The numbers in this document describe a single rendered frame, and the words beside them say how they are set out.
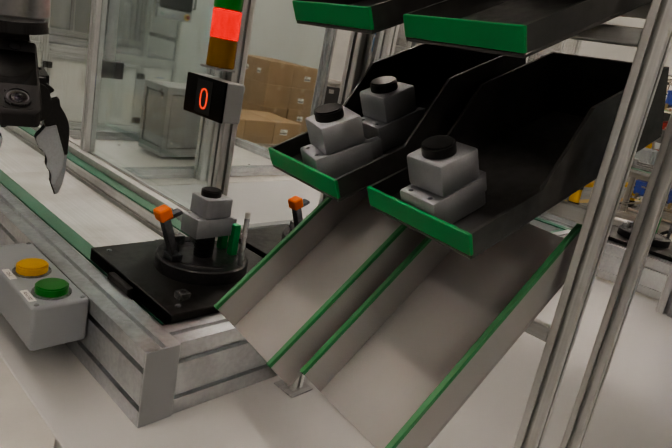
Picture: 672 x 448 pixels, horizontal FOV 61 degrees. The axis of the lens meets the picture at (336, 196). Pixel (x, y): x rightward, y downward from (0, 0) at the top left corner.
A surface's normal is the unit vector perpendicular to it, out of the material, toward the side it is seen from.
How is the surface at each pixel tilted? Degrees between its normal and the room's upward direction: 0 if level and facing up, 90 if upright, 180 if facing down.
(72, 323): 90
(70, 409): 0
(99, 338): 90
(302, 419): 0
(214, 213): 90
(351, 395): 45
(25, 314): 90
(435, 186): 115
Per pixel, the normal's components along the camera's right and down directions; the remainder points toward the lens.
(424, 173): -0.80, 0.40
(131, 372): -0.69, 0.05
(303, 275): -0.43, -0.68
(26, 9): 0.76, 0.33
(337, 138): 0.42, 0.37
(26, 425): 0.18, -0.95
